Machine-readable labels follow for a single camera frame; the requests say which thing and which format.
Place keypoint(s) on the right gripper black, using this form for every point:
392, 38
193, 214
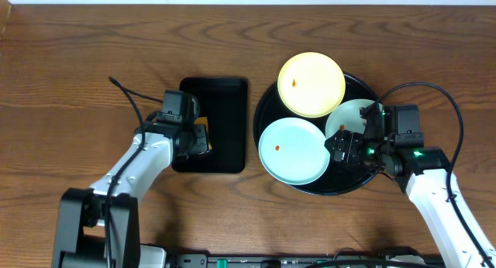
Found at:
345, 149

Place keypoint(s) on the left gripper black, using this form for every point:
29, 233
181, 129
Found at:
200, 139

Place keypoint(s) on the orange yellow sponge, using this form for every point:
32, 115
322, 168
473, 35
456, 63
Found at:
203, 144

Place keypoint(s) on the pale green plate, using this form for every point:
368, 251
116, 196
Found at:
347, 115

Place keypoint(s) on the light blue plate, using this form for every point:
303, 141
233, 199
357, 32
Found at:
302, 157

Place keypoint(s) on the yellow plate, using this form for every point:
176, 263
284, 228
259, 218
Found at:
320, 84

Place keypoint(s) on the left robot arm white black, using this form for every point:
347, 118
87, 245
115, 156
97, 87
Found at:
99, 226

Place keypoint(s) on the black round tray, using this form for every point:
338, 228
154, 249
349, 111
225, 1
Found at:
336, 180

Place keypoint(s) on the black rectangular tray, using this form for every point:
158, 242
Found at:
223, 101

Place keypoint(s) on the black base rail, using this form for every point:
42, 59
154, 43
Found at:
226, 261

